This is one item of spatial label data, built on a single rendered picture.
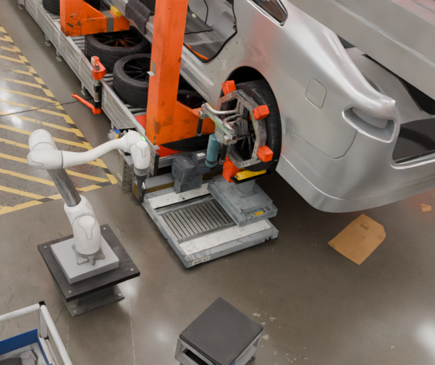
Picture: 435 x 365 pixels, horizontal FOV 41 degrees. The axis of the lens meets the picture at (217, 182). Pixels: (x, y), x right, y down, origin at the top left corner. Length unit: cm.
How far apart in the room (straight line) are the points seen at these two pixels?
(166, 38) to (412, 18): 317
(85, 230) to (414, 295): 249
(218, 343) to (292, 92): 162
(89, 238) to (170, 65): 135
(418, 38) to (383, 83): 401
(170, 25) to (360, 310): 240
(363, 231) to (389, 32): 404
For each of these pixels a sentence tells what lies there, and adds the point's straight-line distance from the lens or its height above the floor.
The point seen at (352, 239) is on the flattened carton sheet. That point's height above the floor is 1.
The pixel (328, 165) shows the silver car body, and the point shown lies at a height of 111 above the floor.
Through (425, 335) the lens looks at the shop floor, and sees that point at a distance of 443.
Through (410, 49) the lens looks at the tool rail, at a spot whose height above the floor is 277.
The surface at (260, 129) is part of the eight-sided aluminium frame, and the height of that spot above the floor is 98.
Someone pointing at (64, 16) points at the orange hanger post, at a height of 72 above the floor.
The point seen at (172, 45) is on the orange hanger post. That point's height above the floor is 135.
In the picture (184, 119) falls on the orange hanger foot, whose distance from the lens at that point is 450.
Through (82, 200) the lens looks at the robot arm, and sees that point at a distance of 376.
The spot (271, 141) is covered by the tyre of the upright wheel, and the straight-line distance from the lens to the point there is 400.
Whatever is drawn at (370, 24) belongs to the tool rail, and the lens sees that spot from 102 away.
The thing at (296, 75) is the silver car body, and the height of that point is 148.
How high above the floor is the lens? 311
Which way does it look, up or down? 38 degrees down
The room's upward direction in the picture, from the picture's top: 11 degrees clockwise
